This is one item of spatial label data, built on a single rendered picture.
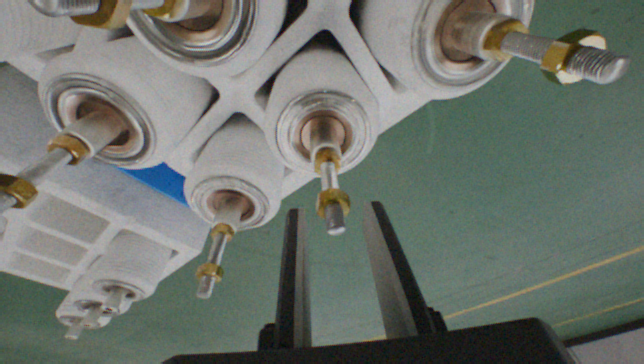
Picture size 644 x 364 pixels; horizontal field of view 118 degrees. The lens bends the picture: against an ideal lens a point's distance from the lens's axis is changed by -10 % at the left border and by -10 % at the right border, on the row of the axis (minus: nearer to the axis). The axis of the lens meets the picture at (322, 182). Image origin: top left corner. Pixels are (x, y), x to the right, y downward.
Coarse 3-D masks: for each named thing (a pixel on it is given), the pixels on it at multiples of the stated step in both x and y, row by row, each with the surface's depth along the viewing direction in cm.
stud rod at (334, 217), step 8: (320, 168) 14; (328, 168) 14; (328, 176) 13; (336, 176) 14; (328, 184) 13; (336, 184) 13; (328, 208) 11; (336, 208) 11; (328, 216) 11; (336, 216) 11; (328, 224) 11; (336, 224) 10; (344, 224) 11; (328, 232) 11; (336, 232) 11
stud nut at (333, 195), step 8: (320, 192) 12; (328, 192) 12; (336, 192) 11; (344, 192) 12; (320, 200) 11; (328, 200) 11; (336, 200) 11; (344, 200) 11; (320, 208) 11; (344, 208) 12; (320, 216) 12; (344, 216) 12
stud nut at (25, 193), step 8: (0, 176) 10; (8, 176) 10; (16, 176) 10; (0, 184) 9; (8, 184) 9; (16, 184) 10; (24, 184) 10; (8, 192) 9; (16, 192) 10; (24, 192) 10; (32, 192) 10; (16, 200) 10; (24, 200) 10; (32, 200) 11; (16, 208) 10; (24, 208) 10
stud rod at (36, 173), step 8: (56, 152) 12; (64, 152) 12; (40, 160) 11; (48, 160) 11; (56, 160) 12; (64, 160) 12; (32, 168) 11; (40, 168) 11; (48, 168) 11; (56, 168) 12; (24, 176) 10; (32, 176) 11; (40, 176) 11; (48, 176) 12; (32, 184) 11; (0, 192) 9; (0, 200) 9; (8, 200) 10; (0, 208) 9
